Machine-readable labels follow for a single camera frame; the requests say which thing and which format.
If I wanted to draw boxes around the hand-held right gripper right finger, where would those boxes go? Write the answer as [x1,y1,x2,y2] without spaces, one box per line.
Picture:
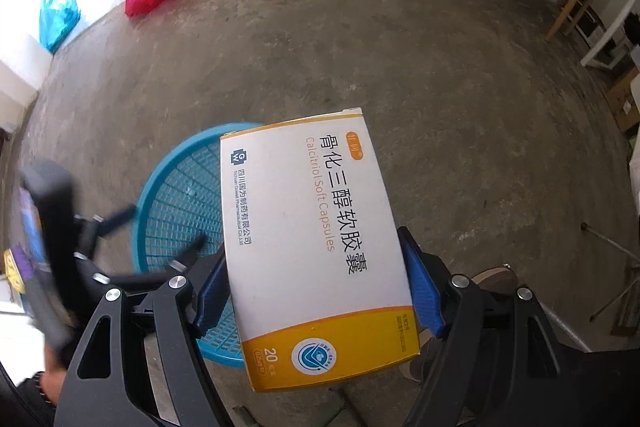
[397,226,601,427]

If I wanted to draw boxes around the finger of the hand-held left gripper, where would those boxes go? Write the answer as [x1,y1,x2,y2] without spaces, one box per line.
[165,234,211,275]
[75,204,138,253]

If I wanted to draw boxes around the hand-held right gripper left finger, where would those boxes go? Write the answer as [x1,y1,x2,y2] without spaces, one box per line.
[59,243,236,427]

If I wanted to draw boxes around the blue plastic basket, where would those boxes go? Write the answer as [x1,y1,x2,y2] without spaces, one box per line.
[134,122,273,370]

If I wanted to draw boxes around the white and orange medicine box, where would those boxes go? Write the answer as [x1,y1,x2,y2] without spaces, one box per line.
[220,107,443,394]

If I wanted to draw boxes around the person's left hand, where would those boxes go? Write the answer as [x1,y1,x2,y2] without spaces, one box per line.
[32,342,68,410]

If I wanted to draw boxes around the person's shoe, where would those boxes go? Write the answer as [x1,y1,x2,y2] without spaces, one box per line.
[407,263,518,383]

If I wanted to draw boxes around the blue plastic bag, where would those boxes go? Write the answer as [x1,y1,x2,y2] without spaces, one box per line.
[39,0,82,54]

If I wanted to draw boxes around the plain cardboard box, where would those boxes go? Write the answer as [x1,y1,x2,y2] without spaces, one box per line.
[604,67,640,133]

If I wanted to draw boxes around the metal frame legs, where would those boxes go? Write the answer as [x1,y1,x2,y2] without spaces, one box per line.
[580,221,640,323]

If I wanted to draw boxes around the white frame table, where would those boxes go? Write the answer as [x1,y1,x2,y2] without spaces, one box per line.
[580,0,640,69]

